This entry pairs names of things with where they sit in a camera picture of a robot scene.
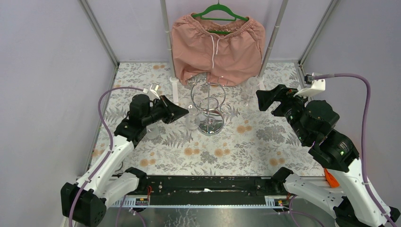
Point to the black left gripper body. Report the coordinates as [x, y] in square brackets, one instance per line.
[166, 110]

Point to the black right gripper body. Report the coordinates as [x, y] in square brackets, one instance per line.
[290, 106]

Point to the chrome wine glass rack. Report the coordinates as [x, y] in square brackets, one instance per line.
[208, 98]

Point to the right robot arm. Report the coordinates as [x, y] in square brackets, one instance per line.
[313, 123]

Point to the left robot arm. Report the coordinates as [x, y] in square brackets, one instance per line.
[87, 200]

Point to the floral table mat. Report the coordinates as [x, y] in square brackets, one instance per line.
[250, 143]

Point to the pink shorts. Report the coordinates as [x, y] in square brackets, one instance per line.
[229, 54]

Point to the orange cloth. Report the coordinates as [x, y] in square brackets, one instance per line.
[333, 183]

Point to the green clothes hanger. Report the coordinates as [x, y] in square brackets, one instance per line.
[219, 12]

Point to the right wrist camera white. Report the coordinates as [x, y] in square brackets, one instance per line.
[315, 87]

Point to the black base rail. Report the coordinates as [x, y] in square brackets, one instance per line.
[208, 190]

